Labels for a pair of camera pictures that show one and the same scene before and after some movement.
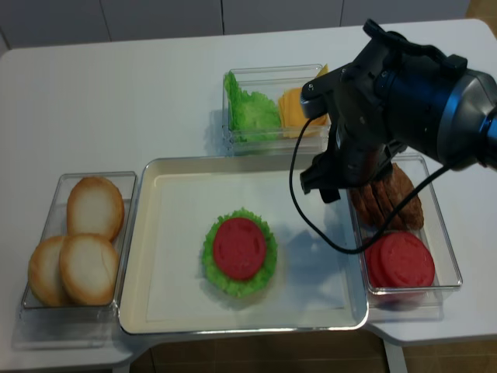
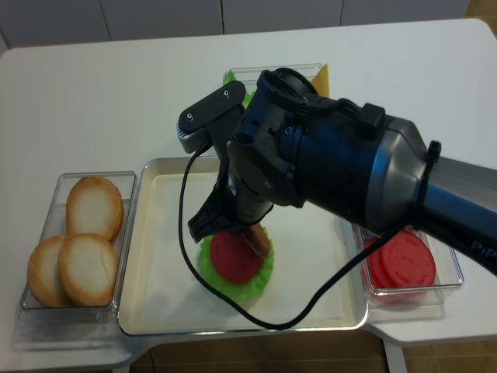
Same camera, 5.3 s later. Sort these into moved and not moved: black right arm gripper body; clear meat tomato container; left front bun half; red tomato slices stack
Moved: black right arm gripper body
Not moved: red tomato slices stack; clear meat tomato container; left front bun half
